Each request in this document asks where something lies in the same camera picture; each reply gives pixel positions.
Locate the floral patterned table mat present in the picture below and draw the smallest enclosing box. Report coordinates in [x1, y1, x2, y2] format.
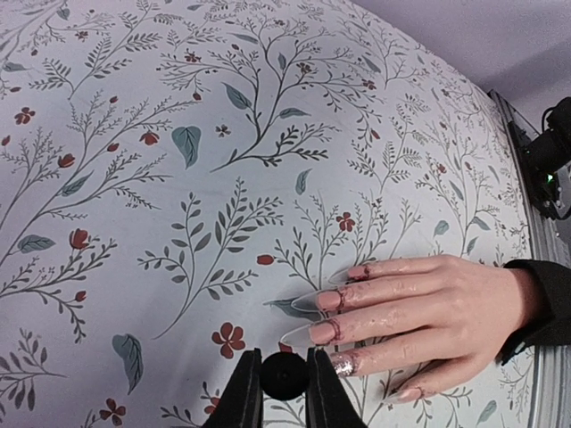
[1, 1, 532, 427]

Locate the person's bare hand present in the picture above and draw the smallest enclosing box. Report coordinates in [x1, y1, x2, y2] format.
[280, 255, 527, 404]

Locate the black sleeved forearm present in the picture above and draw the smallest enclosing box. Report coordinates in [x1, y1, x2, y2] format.
[501, 259, 570, 366]

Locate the black nail polish cap brush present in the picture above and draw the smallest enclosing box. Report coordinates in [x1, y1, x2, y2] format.
[260, 352, 309, 401]

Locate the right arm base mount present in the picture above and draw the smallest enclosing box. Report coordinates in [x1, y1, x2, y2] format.
[488, 90, 570, 220]

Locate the front aluminium slotted rail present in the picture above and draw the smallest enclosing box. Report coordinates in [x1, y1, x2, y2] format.
[489, 90, 570, 427]

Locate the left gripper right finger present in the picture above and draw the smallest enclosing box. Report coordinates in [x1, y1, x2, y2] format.
[305, 348, 366, 428]

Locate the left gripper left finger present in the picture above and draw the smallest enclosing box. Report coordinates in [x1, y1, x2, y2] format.
[205, 349, 263, 428]

